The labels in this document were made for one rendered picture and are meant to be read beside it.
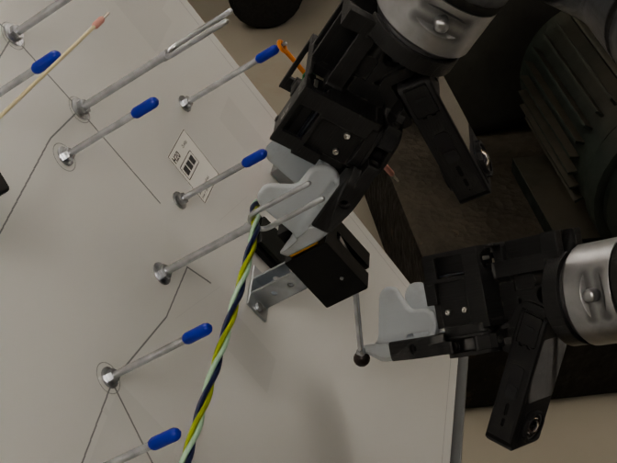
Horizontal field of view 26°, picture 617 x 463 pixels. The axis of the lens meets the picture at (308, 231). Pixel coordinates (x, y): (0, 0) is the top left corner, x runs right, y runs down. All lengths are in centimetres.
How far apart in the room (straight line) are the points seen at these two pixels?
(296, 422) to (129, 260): 20
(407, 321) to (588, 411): 162
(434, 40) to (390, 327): 28
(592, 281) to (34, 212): 39
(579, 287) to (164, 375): 30
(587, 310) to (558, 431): 166
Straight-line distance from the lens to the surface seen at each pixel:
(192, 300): 100
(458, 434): 131
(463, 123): 97
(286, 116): 93
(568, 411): 266
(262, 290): 107
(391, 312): 108
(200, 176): 109
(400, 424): 121
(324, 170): 96
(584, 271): 96
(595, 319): 96
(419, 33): 89
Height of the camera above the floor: 175
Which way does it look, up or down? 35 degrees down
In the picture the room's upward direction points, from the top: straight up
